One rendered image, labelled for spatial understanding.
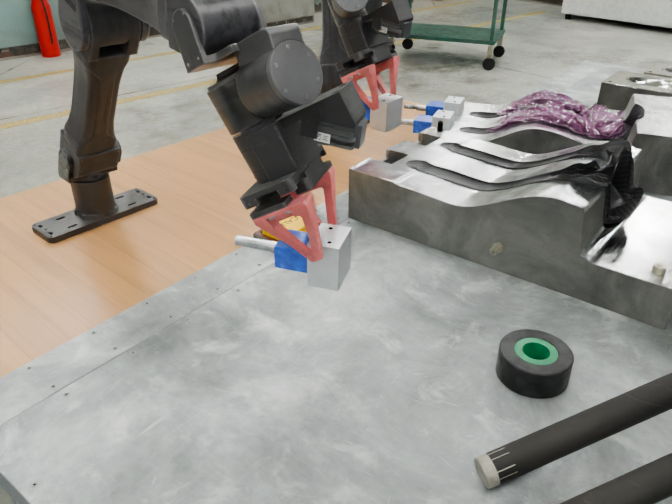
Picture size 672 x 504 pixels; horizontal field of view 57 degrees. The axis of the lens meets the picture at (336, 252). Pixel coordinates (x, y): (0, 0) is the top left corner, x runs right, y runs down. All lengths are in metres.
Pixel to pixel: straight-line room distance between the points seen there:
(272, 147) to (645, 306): 0.51
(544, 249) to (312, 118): 0.41
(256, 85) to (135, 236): 0.52
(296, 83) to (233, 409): 0.34
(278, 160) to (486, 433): 0.35
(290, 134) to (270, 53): 0.10
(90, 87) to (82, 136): 0.10
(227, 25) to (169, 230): 0.49
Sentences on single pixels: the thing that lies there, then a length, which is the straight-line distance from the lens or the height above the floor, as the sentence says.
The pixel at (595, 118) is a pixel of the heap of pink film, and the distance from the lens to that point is 1.34.
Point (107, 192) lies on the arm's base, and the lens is 1.09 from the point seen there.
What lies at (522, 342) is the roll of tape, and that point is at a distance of 0.74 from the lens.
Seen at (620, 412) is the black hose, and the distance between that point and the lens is 0.65.
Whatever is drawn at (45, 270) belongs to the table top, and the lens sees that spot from 0.99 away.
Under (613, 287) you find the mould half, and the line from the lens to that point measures 0.87.
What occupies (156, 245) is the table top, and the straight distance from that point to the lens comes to 1.00.
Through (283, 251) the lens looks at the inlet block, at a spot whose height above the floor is 0.94.
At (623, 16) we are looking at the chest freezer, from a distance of 7.72.
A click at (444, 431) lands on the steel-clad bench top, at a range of 0.66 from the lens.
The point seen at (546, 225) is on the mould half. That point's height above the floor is 0.89.
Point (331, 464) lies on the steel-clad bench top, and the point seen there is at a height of 0.80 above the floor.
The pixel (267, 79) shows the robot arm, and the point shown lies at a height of 1.14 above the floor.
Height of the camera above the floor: 1.28
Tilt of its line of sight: 30 degrees down
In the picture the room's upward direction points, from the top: straight up
